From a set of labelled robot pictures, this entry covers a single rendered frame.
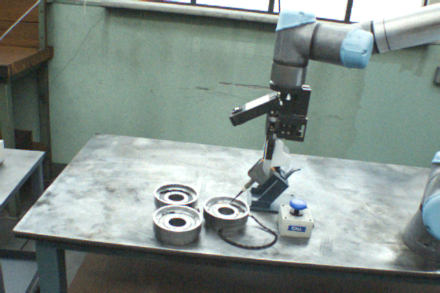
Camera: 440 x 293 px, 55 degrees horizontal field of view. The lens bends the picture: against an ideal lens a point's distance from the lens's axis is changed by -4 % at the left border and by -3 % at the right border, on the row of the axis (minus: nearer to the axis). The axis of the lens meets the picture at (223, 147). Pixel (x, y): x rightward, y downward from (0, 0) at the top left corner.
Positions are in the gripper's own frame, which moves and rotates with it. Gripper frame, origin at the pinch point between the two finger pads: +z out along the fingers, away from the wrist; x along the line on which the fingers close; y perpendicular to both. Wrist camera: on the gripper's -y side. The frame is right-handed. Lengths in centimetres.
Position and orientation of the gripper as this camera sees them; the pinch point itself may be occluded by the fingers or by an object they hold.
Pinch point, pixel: (264, 168)
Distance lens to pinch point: 100.2
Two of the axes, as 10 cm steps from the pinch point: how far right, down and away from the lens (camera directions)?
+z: -1.0, 9.2, 3.7
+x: 0.5, -3.7, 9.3
